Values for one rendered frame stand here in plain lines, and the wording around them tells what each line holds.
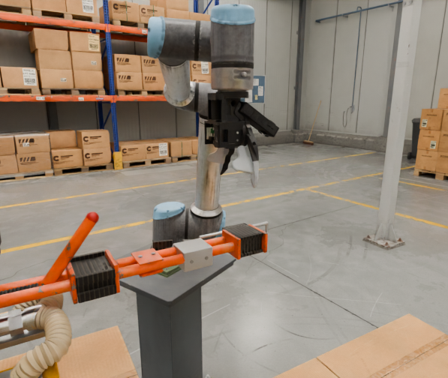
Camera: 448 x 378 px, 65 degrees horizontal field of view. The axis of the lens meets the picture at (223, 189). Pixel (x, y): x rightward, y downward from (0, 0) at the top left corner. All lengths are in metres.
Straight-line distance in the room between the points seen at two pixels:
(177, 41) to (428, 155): 7.44
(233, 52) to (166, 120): 9.36
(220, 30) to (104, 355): 0.77
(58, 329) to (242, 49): 0.61
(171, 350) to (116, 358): 0.93
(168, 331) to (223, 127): 1.27
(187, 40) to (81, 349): 0.78
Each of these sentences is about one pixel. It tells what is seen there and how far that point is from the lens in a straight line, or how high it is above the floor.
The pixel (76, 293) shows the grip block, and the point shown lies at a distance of 0.71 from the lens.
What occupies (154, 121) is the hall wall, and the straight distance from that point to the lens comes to 9.93.
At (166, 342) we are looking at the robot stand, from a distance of 1.86.
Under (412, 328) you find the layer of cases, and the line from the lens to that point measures 1.89.
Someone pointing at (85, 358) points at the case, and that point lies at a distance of 0.97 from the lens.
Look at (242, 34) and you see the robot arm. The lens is 0.75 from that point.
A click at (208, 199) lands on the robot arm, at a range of 1.57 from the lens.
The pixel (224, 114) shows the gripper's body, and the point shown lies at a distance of 0.75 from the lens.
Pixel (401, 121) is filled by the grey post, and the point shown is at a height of 1.31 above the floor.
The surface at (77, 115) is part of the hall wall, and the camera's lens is 9.30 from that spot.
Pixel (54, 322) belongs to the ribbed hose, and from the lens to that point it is 0.71.
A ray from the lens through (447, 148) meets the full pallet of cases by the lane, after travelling 7.93.
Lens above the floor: 1.54
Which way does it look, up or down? 15 degrees down
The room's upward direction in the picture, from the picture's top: straight up
